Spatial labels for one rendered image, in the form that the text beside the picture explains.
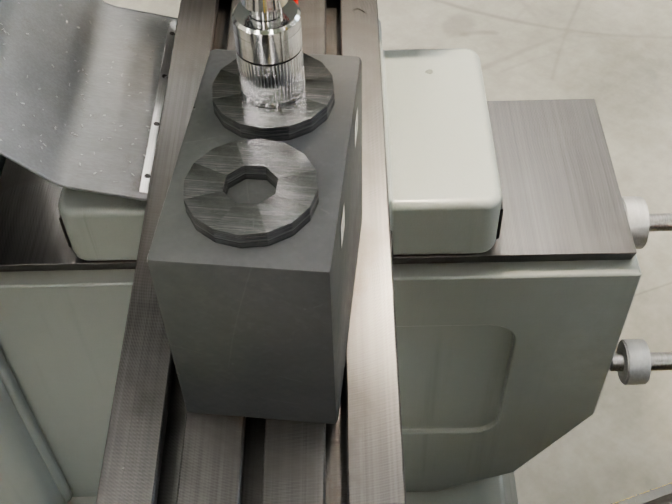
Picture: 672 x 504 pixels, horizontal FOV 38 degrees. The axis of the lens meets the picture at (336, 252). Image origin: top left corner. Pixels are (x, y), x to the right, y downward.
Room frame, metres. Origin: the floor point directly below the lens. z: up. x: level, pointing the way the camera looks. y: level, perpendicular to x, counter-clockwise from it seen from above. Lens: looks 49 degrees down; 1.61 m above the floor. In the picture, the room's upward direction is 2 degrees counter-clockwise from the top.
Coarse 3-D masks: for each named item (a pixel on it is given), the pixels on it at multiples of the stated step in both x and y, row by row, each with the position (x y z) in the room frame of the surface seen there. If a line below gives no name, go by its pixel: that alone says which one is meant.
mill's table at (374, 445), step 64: (192, 0) 0.95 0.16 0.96; (320, 0) 0.95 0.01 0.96; (192, 64) 0.84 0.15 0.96; (384, 128) 0.72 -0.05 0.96; (384, 192) 0.63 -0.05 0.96; (384, 256) 0.55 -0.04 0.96; (128, 320) 0.49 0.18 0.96; (384, 320) 0.48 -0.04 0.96; (128, 384) 0.43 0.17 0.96; (384, 384) 0.42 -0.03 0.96; (128, 448) 0.37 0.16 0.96; (192, 448) 0.37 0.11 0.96; (256, 448) 0.38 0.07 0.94; (320, 448) 0.36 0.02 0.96; (384, 448) 0.36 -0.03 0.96
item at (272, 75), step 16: (240, 48) 0.54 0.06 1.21; (256, 48) 0.53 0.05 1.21; (272, 48) 0.53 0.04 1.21; (288, 48) 0.53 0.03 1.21; (240, 64) 0.54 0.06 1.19; (256, 64) 0.53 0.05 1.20; (272, 64) 0.53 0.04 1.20; (288, 64) 0.53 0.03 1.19; (240, 80) 0.54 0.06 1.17; (256, 80) 0.53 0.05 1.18; (272, 80) 0.53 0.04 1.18; (288, 80) 0.53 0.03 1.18; (304, 80) 0.55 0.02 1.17; (256, 96) 0.53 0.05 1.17; (272, 96) 0.53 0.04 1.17; (288, 96) 0.53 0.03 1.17
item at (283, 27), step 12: (288, 0) 0.56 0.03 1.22; (240, 12) 0.55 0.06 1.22; (288, 12) 0.55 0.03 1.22; (300, 12) 0.55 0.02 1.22; (240, 24) 0.54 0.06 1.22; (252, 24) 0.54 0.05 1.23; (264, 24) 0.54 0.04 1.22; (276, 24) 0.53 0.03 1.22; (288, 24) 0.53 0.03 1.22; (300, 24) 0.55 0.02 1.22; (240, 36) 0.53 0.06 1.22; (252, 36) 0.53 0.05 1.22; (264, 36) 0.53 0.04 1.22; (276, 36) 0.53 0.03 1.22; (288, 36) 0.53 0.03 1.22
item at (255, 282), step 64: (320, 64) 0.57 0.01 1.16; (192, 128) 0.52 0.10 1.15; (256, 128) 0.51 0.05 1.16; (320, 128) 0.52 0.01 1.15; (192, 192) 0.45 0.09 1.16; (256, 192) 0.46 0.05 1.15; (320, 192) 0.45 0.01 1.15; (192, 256) 0.40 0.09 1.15; (256, 256) 0.40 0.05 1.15; (320, 256) 0.40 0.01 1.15; (192, 320) 0.40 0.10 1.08; (256, 320) 0.39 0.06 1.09; (320, 320) 0.38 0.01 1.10; (192, 384) 0.40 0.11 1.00; (256, 384) 0.39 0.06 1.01; (320, 384) 0.38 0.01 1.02
